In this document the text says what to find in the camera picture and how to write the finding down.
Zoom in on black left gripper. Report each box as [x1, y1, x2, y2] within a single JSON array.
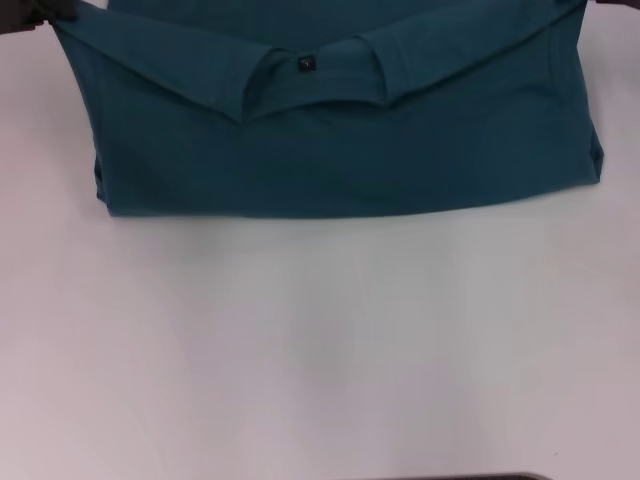
[[0, 0, 94, 36]]

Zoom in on teal t-shirt with pink print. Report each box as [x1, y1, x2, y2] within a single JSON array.
[[52, 0, 605, 221]]

